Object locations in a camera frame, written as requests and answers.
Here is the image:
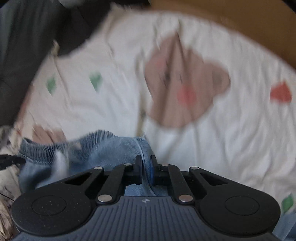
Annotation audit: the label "white patterned fluffy blanket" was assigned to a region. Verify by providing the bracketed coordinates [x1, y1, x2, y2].
[0, 126, 23, 232]

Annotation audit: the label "black garment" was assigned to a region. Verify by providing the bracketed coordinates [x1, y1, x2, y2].
[55, 0, 111, 57]

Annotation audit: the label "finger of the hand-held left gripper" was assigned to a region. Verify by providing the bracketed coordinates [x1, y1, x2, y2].
[0, 155, 25, 169]

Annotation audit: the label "dark grey duvet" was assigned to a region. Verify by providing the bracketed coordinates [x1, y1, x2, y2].
[0, 0, 70, 127]

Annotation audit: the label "brown cardboard sheet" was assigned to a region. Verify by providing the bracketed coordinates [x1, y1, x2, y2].
[149, 0, 296, 67]

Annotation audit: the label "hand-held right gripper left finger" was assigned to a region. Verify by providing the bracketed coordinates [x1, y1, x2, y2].
[65, 155, 142, 204]

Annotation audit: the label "bear printed cream bedsheet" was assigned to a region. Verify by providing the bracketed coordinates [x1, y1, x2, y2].
[14, 9, 296, 216]

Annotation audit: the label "blue denim jeans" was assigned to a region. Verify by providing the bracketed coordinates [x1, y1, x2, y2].
[18, 130, 173, 197]

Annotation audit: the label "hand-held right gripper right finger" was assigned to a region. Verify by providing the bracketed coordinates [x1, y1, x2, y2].
[150, 155, 228, 204]

